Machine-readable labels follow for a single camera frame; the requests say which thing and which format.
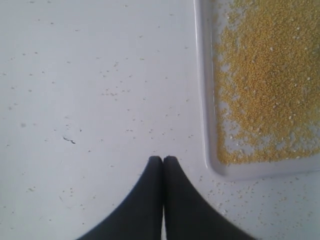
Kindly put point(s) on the white square tray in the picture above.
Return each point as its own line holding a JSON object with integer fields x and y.
{"x": 206, "y": 32}

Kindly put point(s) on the yellow millet in tray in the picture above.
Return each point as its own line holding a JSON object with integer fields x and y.
{"x": 266, "y": 58}

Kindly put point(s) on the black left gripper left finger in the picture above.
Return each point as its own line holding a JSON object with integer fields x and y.
{"x": 140, "y": 214}

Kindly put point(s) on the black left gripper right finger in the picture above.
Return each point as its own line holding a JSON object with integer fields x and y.
{"x": 187, "y": 214}

